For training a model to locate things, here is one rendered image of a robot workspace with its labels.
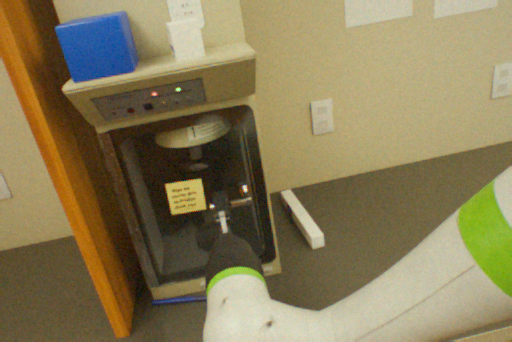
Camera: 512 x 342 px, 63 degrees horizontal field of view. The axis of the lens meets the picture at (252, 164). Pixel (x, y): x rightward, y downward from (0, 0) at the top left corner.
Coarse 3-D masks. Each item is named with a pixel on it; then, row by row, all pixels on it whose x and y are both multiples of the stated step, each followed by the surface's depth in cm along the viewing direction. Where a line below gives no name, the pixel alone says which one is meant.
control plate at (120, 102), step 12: (168, 84) 71; (180, 84) 72; (192, 84) 73; (108, 96) 71; (120, 96) 71; (132, 96) 72; (144, 96) 73; (156, 96) 74; (168, 96) 75; (180, 96) 76; (192, 96) 77; (204, 96) 78; (108, 108) 74; (120, 108) 75; (144, 108) 77; (156, 108) 78; (168, 108) 79; (108, 120) 78
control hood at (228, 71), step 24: (216, 48) 77; (240, 48) 73; (144, 72) 68; (168, 72) 69; (192, 72) 70; (216, 72) 71; (240, 72) 73; (72, 96) 68; (96, 96) 70; (216, 96) 79; (240, 96) 81; (96, 120) 77; (120, 120) 80
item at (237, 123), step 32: (128, 128) 82; (160, 128) 83; (192, 128) 84; (224, 128) 85; (128, 160) 84; (160, 160) 85; (192, 160) 86; (224, 160) 88; (256, 160) 89; (128, 192) 87; (160, 192) 88; (256, 192) 92; (160, 224) 92; (192, 224) 93; (256, 224) 95; (160, 256) 95; (192, 256) 96
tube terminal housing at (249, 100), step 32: (64, 0) 72; (96, 0) 73; (128, 0) 73; (160, 0) 74; (224, 0) 76; (160, 32) 76; (224, 32) 78; (96, 128) 82; (256, 128) 87; (160, 288) 100; (192, 288) 102
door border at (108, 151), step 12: (108, 144) 82; (108, 156) 83; (120, 168) 85; (120, 180) 86; (120, 192) 87; (132, 216) 90; (132, 228) 91; (132, 240) 92; (144, 252) 94; (144, 264) 95; (144, 276) 96
